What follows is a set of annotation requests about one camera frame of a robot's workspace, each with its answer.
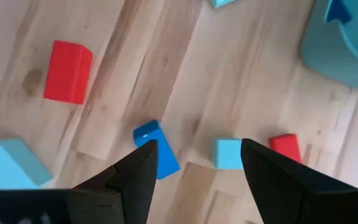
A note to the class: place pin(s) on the small blue block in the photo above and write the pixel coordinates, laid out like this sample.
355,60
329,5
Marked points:
337,12

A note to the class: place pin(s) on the light cyan rectangular block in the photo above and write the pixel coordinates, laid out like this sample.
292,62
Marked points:
221,3

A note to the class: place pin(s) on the light cyan cube block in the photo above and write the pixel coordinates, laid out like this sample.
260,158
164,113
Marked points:
225,154

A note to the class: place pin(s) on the red long flat block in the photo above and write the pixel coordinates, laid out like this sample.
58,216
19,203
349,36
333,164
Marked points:
284,146

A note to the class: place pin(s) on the red thick chamfered block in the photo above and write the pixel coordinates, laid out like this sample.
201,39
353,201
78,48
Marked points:
67,71

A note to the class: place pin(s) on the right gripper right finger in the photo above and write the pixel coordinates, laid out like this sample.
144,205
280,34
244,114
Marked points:
297,196

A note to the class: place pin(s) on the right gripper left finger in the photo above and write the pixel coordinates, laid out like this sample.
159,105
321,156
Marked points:
104,202

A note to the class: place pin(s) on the teal plastic bin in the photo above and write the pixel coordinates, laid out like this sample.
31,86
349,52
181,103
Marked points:
328,56

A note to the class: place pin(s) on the light cyan long block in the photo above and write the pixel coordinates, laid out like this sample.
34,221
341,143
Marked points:
8,165

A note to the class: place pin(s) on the blue triangular wedge block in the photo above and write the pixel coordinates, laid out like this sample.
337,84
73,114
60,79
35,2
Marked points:
166,158

